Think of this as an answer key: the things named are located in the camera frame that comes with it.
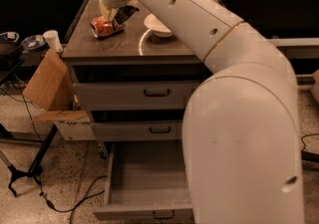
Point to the grey open bottom drawer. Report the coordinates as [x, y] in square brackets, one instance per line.
[145, 180]

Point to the white paper cup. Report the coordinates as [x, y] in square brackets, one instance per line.
[52, 39]

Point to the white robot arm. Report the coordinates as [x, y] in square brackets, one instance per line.
[240, 129]

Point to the brown cardboard box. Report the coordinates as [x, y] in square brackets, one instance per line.
[51, 89]

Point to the grey middle drawer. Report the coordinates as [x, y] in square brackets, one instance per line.
[138, 130]

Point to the white paper bowl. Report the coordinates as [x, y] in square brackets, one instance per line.
[157, 27]

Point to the black rxbar chocolate wrapper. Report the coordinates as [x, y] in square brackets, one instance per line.
[123, 15]

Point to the crushed orange soda can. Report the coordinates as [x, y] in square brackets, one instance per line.
[103, 29]

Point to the grey drawer cabinet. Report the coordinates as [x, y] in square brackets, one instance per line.
[135, 55]

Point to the grey top drawer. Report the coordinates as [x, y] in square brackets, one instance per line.
[134, 96]

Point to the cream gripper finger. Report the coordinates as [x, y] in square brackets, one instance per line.
[108, 13]

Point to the blue bowl on shelf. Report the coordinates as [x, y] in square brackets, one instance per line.
[34, 43]

